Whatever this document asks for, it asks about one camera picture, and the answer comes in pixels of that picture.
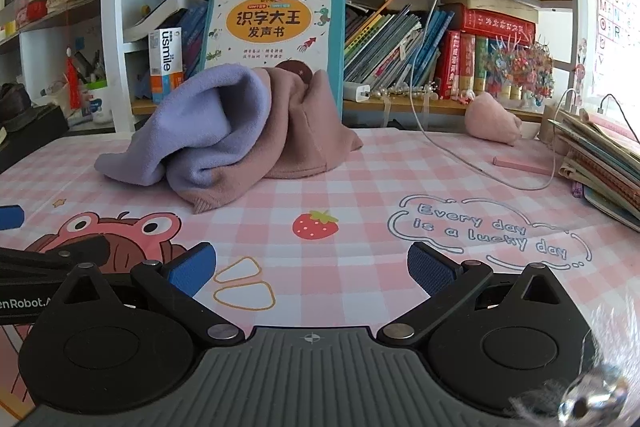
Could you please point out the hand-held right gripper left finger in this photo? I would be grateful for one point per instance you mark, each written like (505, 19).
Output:
(192, 269)

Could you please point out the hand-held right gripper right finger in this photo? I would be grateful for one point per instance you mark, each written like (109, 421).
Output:
(430, 267)

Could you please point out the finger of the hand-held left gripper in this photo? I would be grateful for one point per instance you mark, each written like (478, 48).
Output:
(50, 257)
(10, 217)

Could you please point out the pink sweater with purple lining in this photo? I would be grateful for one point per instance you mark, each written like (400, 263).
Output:
(300, 142)

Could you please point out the black box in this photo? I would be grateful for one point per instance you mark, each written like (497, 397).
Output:
(30, 137)

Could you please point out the pink checked table mat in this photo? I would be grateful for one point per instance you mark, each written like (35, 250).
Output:
(400, 187)

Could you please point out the brown leather shoe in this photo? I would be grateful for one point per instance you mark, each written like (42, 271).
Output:
(14, 107)

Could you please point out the pink eraser stick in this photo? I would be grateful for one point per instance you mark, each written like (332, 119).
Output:
(520, 165)

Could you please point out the white can with green lid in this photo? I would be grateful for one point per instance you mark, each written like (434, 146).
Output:
(99, 104)

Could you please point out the red tassel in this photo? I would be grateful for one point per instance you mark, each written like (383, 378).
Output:
(73, 82)

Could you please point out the pink plush toy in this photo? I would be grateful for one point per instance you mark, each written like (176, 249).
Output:
(492, 119)

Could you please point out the bunch of pens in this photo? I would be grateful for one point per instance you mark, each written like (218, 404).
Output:
(90, 67)

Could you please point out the white charger adapter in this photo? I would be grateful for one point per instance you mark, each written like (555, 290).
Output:
(356, 93)

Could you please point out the stack of notebooks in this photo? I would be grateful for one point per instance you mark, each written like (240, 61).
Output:
(600, 162)

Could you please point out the row of upright thick dictionaries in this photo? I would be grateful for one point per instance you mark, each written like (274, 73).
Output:
(467, 62)

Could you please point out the white and orange toothpaste box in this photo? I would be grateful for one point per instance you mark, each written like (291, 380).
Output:
(165, 57)

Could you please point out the colourful bead tree ornament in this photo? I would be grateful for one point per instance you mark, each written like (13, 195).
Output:
(522, 67)

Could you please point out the row of thin picture books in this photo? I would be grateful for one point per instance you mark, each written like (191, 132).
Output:
(390, 47)

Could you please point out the row of blue and purple books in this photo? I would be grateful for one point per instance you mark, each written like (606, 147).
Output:
(192, 42)

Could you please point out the thick white paperback book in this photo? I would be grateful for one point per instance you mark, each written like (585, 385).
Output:
(160, 17)

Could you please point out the thick red dictionary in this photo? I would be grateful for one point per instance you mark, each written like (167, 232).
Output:
(495, 22)

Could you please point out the teal children's picture book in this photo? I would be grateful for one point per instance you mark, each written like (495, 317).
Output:
(270, 22)

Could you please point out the alphabet wall poster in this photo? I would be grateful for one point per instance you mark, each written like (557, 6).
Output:
(615, 17)

